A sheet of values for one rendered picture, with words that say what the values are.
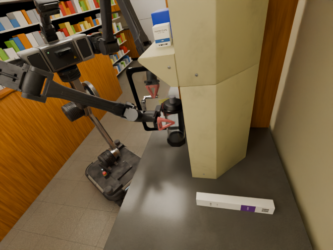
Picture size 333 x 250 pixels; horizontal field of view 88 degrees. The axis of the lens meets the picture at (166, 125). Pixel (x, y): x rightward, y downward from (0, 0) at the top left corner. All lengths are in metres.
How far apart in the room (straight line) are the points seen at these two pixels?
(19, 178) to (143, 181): 1.84
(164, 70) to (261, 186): 0.62
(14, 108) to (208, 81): 2.19
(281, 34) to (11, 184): 2.56
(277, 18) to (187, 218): 0.86
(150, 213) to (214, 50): 0.65
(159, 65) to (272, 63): 0.57
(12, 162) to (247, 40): 2.37
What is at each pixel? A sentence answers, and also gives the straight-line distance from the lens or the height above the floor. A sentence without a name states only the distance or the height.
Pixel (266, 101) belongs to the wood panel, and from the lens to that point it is 1.04.
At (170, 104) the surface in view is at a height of 1.26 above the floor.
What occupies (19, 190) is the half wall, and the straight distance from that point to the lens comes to 2.58.
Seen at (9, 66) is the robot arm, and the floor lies 1.55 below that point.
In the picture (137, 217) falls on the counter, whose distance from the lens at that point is 0.83.
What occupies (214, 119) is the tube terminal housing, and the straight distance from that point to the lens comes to 0.61.
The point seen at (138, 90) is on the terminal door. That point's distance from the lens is 0.94.
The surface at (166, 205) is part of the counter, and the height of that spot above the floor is 0.94.
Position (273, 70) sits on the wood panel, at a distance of 0.97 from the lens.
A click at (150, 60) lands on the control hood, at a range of 0.54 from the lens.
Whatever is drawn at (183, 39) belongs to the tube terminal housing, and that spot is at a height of 1.54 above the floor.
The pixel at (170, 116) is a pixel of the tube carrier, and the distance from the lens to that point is 0.76.
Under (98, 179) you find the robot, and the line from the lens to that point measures 2.03.
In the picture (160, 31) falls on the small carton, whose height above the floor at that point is 1.56.
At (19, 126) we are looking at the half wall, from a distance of 2.48.
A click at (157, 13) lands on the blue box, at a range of 0.71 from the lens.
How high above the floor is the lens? 1.65
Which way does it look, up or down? 37 degrees down
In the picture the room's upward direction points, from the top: 13 degrees counter-clockwise
